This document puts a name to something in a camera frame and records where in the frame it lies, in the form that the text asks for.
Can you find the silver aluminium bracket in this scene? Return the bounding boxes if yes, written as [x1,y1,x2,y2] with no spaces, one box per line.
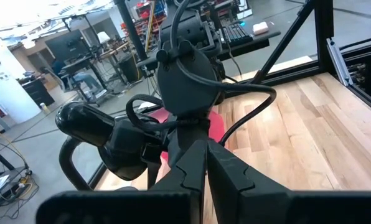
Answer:
[326,37,354,87]

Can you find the black drawer cabinet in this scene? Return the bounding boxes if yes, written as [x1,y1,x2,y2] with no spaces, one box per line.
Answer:
[20,79,55,108]

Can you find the yellow floor cables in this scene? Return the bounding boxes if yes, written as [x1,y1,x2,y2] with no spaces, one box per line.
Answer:
[4,174,40,206]

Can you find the person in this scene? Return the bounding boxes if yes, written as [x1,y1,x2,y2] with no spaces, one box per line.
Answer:
[50,58,102,100]

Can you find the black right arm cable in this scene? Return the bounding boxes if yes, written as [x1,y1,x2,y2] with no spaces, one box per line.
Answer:
[126,0,277,147]

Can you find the black pole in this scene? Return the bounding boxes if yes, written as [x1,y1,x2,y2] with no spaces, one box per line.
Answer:
[113,0,149,62]

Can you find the dark keyboard desk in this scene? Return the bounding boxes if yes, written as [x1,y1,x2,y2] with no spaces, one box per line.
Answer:
[216,14,282,62]

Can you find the white pillar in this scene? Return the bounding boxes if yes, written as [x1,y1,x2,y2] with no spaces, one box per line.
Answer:
[0,46,42,125]

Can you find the black aluminium table frame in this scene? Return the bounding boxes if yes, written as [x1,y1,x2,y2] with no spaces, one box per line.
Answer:
[227,0,371,118]

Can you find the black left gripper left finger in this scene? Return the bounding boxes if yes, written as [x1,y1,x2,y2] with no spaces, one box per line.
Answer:
[35,139,209,224]

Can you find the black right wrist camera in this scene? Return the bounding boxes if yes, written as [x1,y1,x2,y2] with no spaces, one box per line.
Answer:
[110,119,167,162]

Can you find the yellow pole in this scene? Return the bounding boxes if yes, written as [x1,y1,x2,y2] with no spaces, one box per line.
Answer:
[144,0,157,52]

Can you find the small white case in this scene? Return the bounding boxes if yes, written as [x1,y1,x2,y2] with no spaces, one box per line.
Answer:
[252,21,270,35]

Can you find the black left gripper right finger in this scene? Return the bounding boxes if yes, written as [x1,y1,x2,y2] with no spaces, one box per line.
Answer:
[207,139,371,224]

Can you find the pink plastic bin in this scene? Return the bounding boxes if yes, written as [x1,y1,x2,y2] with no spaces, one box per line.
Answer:
[141,107,227,162]

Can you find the black computer monitor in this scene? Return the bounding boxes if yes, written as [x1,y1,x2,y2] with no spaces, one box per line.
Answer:
[44,29,92,63]

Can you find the black computer keyboard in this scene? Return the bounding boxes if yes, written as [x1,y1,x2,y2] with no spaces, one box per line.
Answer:
[219,19,255,47]

